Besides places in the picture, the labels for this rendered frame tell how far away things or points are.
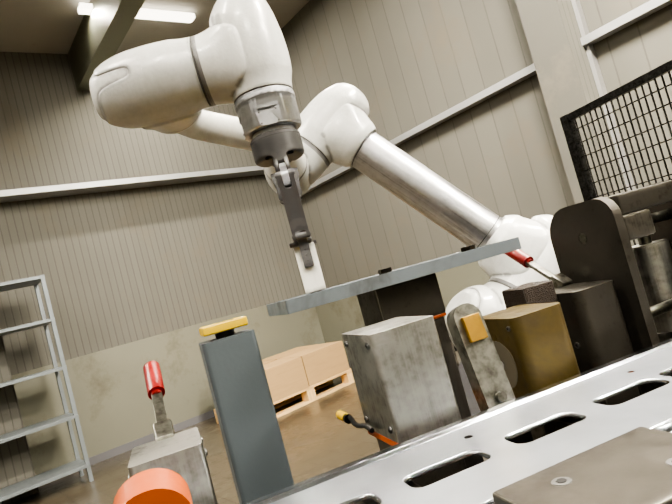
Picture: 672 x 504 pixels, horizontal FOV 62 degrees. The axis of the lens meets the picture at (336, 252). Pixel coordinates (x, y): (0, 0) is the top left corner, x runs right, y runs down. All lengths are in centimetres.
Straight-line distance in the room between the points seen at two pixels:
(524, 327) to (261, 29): 53
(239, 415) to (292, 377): 517
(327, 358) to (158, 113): 551
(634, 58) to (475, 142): 150
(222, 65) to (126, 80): 13
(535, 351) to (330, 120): 85
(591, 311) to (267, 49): 56
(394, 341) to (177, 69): 48
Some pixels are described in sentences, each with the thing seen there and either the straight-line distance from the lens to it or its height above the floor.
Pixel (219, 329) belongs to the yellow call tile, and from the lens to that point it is 74.
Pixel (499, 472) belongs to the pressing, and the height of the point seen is 100.
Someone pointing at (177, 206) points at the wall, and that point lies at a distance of 708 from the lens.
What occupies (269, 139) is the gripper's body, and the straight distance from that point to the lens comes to 80.
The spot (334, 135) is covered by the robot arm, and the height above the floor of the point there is 151.
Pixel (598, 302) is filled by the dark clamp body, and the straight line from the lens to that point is 80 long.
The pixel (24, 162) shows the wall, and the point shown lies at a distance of 681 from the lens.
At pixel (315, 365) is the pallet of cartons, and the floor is 34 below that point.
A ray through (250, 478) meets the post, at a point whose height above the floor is 96.
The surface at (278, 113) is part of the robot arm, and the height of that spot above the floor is 142.
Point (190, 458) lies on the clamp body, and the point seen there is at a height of 105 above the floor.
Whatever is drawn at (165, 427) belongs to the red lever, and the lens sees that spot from 65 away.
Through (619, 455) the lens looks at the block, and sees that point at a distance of 39.
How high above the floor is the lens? 117
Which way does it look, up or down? 3 degrees up
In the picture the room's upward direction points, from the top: 15 degrees counter-clockwise
